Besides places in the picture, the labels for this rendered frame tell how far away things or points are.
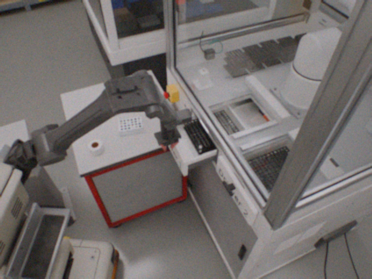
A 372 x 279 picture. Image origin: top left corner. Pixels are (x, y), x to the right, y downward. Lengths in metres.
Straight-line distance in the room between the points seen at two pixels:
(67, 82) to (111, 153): 1.86
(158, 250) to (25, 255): 1.16
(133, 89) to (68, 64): 2.86
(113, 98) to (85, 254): 1.27
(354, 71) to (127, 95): 0.46
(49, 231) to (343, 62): 0.93
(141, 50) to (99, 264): 1.29
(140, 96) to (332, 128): 0.42
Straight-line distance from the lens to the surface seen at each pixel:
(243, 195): 1.17
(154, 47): 1.98
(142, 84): 0.71
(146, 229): 2.11
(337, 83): 0.64
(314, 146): 0.75
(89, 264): 1.80
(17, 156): 1.01
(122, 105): 0.67
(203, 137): 1.36
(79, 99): 1.85
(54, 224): 1.06
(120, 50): 1.92
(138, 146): 1.52
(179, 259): 2.03
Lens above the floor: 1.94
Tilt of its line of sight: 50 degrees down
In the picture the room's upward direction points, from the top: straight up
